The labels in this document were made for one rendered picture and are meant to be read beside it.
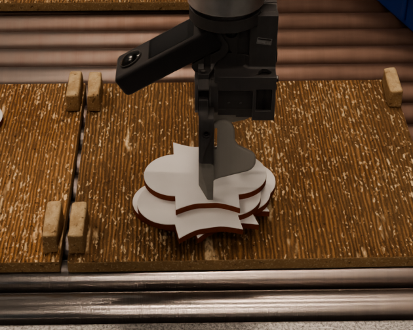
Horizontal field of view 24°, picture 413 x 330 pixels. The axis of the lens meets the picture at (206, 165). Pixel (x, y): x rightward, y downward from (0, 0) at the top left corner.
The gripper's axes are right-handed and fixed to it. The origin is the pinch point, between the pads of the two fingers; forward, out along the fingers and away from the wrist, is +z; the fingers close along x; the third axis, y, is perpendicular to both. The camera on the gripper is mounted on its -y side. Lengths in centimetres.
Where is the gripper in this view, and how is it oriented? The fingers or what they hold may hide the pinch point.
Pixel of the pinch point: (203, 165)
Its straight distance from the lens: 104.8
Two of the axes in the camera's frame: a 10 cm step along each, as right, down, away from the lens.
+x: 0.0, -6.1, 7.9
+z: -0.1, 7.9, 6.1
